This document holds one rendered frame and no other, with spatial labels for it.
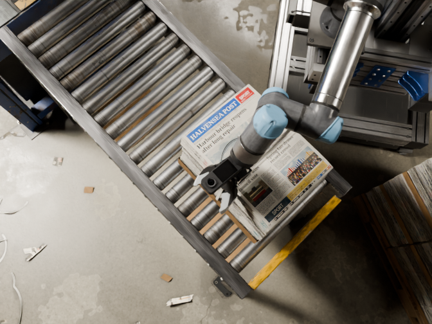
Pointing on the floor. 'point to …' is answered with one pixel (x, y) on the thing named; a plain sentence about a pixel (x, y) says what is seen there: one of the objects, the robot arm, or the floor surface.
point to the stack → (416, 273)
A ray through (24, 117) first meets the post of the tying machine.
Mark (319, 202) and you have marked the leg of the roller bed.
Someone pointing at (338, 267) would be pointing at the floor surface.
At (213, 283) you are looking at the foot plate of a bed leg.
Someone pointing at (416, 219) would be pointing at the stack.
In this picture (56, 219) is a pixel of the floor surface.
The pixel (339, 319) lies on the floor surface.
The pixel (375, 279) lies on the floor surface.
